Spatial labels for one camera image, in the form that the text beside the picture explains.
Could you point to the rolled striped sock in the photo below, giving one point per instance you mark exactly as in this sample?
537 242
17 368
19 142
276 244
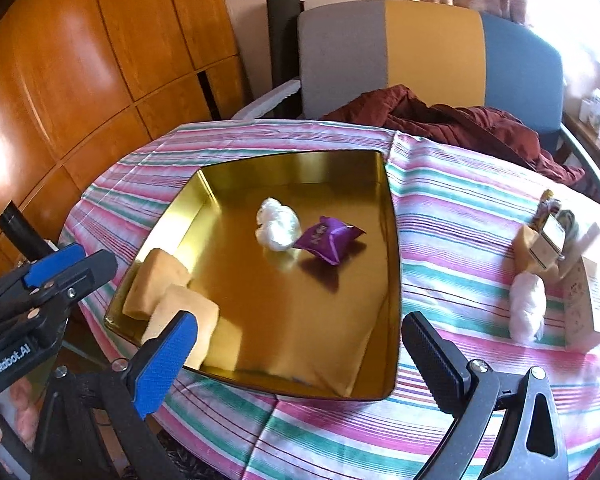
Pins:
555 230

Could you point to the striped pink green tablecloth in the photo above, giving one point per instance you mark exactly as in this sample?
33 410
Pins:
457 213

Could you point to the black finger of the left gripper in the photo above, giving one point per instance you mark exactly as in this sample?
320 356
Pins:
75 283

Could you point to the white plastic wrap ball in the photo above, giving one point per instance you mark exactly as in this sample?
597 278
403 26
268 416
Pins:
527 307

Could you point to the wooden wardrobe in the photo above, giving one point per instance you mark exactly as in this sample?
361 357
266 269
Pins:
85 82

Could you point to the dark red jacket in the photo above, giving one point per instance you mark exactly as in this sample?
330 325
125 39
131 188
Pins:
480 129

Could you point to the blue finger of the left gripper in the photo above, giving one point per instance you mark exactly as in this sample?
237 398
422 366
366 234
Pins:
43 270

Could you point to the person's left hand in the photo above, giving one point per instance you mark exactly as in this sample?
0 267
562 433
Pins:
22 413

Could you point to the yellow sponge block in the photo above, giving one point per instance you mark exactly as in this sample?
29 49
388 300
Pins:
158 271
203 318
525 262

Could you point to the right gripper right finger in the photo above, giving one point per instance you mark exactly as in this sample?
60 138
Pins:
441 365

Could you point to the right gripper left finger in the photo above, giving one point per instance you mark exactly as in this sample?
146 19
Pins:
156 365

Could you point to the grey yellow blue chair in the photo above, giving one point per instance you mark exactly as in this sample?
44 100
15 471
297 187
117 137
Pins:
327 56

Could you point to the wooden side desk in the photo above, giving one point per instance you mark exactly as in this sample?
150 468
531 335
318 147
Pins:
585 134

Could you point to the gold metal tin box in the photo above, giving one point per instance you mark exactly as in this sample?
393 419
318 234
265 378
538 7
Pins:
290 323

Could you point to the beige printed carton box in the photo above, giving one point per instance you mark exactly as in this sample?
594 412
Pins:
580 274

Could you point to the purple snack packet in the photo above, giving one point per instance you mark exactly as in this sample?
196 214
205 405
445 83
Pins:
329 239

